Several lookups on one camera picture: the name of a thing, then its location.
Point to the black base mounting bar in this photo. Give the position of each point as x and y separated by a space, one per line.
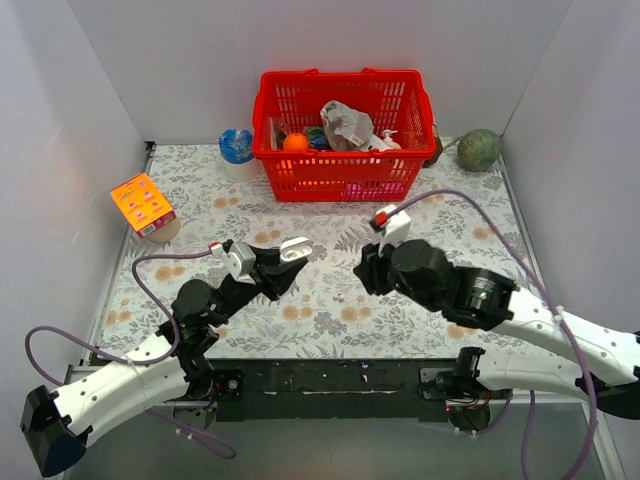
235 390

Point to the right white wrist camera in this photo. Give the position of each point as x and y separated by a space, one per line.
394 227

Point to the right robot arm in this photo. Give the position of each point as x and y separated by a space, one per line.
481 299

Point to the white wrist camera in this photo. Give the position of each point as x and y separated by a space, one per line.
394 227
238 258

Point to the crumpled grey plastic bag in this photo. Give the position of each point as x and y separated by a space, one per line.
346 129

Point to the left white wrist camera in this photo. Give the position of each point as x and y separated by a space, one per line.
238 258

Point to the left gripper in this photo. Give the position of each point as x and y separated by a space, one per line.
266 270

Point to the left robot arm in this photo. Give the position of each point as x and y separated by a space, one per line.
60 424

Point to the green blue item in basket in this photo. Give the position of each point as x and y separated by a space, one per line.
316 138

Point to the orange fruit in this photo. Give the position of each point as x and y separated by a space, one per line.
296 142

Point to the white pump bottle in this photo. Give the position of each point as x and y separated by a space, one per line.
383 142

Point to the white earbud charging case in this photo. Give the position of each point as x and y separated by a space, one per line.
295 249

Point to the beige round container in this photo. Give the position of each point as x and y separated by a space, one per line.
166 233

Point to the orange snack box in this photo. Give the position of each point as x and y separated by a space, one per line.
143 205

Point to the blue lidded white cup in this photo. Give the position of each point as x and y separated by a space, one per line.
236 149

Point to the green melon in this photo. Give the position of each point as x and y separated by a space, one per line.
478 150

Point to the floral patterned table mat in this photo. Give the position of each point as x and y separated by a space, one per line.
468 215

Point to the red plastic shopping basket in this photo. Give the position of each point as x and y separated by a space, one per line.
290 101

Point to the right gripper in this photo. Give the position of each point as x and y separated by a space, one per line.
375 275

